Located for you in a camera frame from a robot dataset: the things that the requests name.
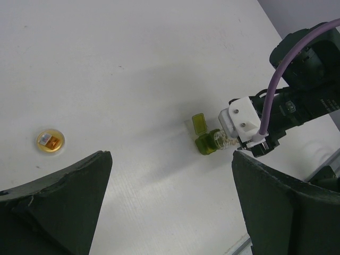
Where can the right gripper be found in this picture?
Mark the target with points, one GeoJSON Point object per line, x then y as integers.
{"type": "Point", "coordinates": [259, 145]}

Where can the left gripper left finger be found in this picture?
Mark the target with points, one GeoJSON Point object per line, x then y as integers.
{"type": "Point", "coordinates": [57, 213]}

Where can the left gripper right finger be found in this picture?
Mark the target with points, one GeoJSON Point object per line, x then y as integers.
{"type": "Point", "coordinates": [287, 212]}

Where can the green pill box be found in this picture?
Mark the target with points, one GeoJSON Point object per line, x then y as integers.
{"type": "Point", "coordinates": [205, 142]}

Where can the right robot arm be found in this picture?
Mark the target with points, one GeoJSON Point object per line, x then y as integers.
{"type": "Point", "coordinates": [312, 90]}

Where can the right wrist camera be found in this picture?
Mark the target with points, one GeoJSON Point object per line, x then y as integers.
{"type": "Point", "coordinates": [240, 120]}

